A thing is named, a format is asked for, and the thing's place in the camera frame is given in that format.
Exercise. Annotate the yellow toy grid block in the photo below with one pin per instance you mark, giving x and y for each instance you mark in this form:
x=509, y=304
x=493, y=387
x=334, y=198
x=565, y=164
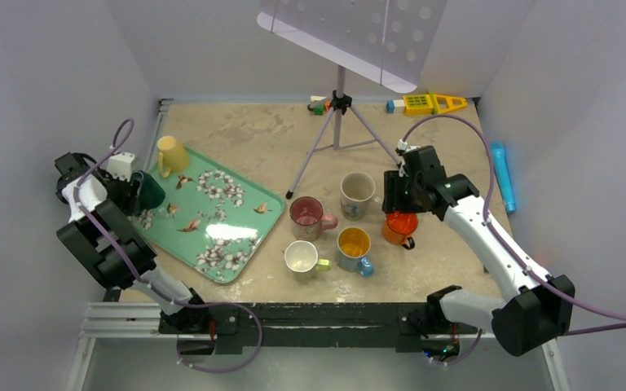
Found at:
x=418, y=105

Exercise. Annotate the green toy block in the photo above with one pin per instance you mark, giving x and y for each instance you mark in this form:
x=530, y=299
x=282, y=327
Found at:
x=318, y=110

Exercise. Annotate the yellow green toy ramp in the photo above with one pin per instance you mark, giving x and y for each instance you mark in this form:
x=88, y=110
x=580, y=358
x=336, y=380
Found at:
x=443, y=104

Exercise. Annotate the orange mug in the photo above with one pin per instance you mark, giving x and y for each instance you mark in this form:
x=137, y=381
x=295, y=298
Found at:
x=398, y=229

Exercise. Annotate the green floral tray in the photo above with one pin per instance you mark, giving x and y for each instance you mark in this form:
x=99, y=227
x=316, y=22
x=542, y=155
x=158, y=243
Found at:
x=212, y=218

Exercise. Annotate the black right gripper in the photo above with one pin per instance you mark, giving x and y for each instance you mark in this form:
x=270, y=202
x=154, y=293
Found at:
x=393, y=201

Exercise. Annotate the blue toy flashlight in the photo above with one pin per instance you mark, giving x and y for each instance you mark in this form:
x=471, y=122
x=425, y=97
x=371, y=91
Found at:
x=501, y=170

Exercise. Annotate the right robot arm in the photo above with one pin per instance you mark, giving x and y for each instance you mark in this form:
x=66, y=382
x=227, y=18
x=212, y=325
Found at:
x=527, y=314

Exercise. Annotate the blue white toy block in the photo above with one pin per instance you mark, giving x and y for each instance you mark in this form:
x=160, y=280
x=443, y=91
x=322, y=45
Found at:
x=396, y=106

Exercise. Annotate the white music stand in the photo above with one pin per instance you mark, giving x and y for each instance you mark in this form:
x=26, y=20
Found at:
x=386, y=42

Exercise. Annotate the lime green mug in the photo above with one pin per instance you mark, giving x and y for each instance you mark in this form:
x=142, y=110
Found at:
x=303, y=261

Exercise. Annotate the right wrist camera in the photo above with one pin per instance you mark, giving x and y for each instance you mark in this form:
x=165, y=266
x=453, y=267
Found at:
x=403, y=146

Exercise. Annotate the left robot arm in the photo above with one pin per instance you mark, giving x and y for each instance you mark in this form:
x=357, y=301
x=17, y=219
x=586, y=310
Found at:
x=101, y=236

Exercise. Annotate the dark green mug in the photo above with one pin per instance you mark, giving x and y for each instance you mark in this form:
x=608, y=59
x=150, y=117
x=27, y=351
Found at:
x=145, y=192

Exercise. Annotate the pink skull mug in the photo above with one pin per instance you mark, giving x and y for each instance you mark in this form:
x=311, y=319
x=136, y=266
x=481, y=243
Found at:
x=309, y=219

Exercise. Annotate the blue butterfly mug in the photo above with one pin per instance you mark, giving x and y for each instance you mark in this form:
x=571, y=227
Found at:
x=353, y=248

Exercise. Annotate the cream dragon mug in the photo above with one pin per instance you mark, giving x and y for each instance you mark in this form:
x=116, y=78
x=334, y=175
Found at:
x=358, y=196

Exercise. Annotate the yellow mug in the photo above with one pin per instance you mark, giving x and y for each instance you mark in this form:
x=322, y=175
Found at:
x=172, y=156

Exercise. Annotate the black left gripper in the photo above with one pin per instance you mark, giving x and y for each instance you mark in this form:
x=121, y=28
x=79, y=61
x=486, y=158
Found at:
x=128, y=204

